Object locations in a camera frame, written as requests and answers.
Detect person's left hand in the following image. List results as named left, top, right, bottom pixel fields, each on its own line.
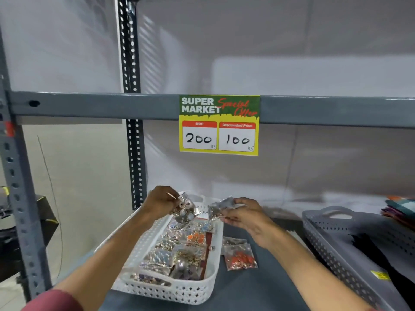
left=142, top=186, right=181, bottom=221

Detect person's right hand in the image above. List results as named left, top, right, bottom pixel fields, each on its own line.
left=222, top=197, right=278, bottom=249

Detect clear packet with silver jewellery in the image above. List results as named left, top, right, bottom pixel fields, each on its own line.
left=170, top=192, right=202, bottom=229

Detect small clear jewellery packet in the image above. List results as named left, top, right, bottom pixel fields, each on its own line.
left=207, top=196, right=246, bottom=221

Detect person's left forearm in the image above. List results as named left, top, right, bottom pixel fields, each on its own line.
left=53, top=207, right=173, bottom=311

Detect person's right forearm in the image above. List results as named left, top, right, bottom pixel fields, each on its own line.
left=259, top=223, right=374, bottom=311

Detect flat clear jewellery packet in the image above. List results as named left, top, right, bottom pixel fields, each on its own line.
left=222, top=236, right=248, bottom=255

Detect clear packet with red beads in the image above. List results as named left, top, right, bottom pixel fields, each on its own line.
left=223, top=243, right=259, bottom=272

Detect white perforated plastic basket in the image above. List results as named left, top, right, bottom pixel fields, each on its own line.
left=94, top=191, right=225, bottom=305

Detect pile of clear jewellery packets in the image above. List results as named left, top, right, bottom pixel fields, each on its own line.
left=131, top=217, right=216, bottom=287

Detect yellow and green price sign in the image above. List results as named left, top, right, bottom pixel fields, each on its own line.
left=179, top=95, right=261, bottom=156

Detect grey perforated plastic basket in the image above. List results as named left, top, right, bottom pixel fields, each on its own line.
left=302, top=206, right=415, bottom=311

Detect grey metal shelf beam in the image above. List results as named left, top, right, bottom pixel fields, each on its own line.
left=8, top=90, right=415, bottom=129

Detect black perforated rack upright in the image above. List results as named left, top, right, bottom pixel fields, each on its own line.
left=115, top=0, right=148, bottom=211

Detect grey perforated rack upright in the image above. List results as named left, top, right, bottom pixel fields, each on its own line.
left=0, top=27, right=53, bottom=302

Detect black cloth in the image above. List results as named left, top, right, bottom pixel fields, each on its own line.
left=350, top=234, right=415, bottom=309

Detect red sleeve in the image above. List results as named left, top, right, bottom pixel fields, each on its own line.
left=21, top=289, right=84, bottom=311

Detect stack of colourful folded cloths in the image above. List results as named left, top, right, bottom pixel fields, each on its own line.
left=381, top=195, right=415, bottom=231

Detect black box with yellow trim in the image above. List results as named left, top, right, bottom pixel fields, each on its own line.
left=0, top=186, right=60, bottom=283

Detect thin wire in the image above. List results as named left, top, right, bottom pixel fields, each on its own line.
left=37, top=135, right=64, bottom=279

